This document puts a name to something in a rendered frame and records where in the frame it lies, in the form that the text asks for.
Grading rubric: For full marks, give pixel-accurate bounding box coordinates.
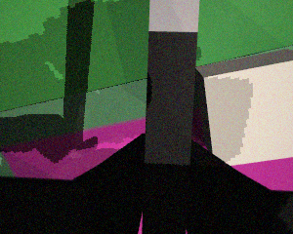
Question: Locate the green mat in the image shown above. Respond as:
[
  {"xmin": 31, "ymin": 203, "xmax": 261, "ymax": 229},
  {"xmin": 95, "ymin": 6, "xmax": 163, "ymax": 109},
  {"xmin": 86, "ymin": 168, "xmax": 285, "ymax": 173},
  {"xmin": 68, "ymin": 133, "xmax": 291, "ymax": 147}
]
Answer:
[{"xmin": 0, "ymin": 0, "xmax": 293, "ymax": 111}]

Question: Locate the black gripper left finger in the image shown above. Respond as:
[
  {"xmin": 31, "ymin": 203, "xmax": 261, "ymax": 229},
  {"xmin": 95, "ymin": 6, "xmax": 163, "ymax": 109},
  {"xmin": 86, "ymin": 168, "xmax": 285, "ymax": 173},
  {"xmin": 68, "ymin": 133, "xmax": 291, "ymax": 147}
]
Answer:
[{"xmin": 0, "ymin": 134, "xmax": 146, "ymax": 234}]

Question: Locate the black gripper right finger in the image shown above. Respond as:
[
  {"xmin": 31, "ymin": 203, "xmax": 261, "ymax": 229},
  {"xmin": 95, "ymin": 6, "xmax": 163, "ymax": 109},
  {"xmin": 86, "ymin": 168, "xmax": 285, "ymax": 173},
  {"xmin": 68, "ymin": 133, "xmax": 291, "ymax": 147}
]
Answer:
[{"xmin": 187, "ymin": 140, "xmax": 293, "ymax": 234}]

